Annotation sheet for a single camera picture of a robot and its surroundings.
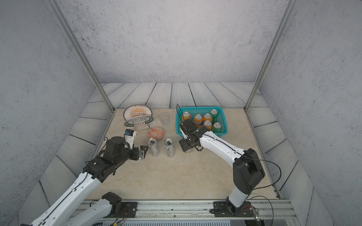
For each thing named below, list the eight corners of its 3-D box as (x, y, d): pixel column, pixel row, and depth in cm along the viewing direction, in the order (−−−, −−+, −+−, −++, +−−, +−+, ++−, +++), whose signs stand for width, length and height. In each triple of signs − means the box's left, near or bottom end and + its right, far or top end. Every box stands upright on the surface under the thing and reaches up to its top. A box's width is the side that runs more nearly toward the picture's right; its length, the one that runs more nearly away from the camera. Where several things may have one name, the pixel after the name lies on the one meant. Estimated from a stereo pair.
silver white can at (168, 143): (166, 157, 94) (163, 146, 83) (167, 149, 98) (164, 138, 87) (174, 157, 94) (172, 146, 83) (174, 149, 98) (173, 138, 87)
